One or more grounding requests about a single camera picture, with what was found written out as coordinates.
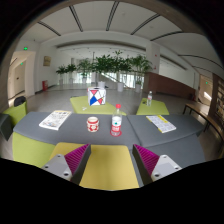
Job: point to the white magazine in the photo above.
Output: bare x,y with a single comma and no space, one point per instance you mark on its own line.
55,119

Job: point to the yellow seat cushion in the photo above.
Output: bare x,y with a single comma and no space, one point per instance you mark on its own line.
109,167

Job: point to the long wooden bench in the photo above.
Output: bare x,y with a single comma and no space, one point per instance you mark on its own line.
209,120

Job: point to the green table right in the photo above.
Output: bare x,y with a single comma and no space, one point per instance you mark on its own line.
156,108

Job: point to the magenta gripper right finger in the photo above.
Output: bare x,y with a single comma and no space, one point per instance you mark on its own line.
151,166

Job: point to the potted plant centre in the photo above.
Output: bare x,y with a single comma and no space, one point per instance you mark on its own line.
120,66

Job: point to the potted plant right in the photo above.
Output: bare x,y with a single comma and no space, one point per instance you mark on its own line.
140,66

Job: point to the wooden bookshelf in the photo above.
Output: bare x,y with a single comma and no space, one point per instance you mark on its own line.
217,103

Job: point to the green table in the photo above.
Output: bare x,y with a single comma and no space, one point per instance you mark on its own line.
156,108
81,106

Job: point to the green table left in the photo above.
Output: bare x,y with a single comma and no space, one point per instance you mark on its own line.
81,106

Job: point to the clear distant water bottle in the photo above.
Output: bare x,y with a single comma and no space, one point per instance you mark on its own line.
149,98

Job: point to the colourful geometric cube box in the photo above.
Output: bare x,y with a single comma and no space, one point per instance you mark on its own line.
96,96

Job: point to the green chair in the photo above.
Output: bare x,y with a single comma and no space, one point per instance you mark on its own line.
16,113

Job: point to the red-capped water bottle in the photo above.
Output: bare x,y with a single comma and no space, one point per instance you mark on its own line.
116,119

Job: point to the red white patterned mug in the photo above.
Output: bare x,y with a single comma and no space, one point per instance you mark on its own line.
93,124

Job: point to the potted plant white pot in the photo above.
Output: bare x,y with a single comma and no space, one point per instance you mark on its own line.
103,64

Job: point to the red fire extinguisher box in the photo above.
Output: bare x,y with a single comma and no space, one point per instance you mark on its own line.
44,85

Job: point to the yellow open booklet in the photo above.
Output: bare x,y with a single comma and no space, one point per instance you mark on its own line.
161,123

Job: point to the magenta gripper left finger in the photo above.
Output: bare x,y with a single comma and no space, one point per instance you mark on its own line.
70,166

